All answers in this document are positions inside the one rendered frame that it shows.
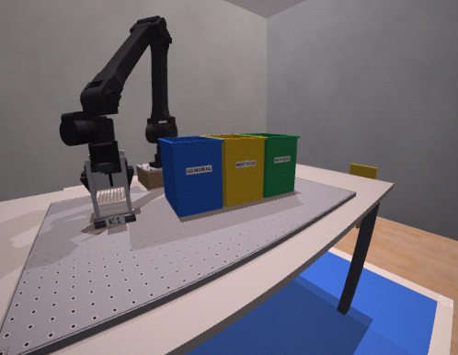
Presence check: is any white well plate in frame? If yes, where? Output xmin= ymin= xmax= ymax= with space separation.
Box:
xmin=97 ymin=187 xmax=127 ymax=211
xmin=99 ymin=206 xmax=128 ymax=216

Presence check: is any yellow open bin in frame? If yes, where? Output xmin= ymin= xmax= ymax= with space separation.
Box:
xmin=203 ymin=134 xmax=267 ymax=207

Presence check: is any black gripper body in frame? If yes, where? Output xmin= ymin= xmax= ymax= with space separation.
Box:
xmin=81 ymin=140 xmax=134 ymax=177

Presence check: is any green open-top bin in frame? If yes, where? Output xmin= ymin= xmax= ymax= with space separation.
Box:
xmin=241 ymin=133 xmax=300 ymax=199

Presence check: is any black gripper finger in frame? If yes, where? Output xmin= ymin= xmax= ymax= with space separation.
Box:
xmin=127 ymin=171 xmax=134 ymax=191
xmin=80 ymin=176 xmax=90 ymax=192

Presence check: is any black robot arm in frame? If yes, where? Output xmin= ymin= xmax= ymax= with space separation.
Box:
xmin=60 ymin=16 xmax=177 ymax=173

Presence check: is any blue general waste bin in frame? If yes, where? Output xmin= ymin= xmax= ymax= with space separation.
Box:
xmin=158 ymin=136 xmax=224 ymax=218

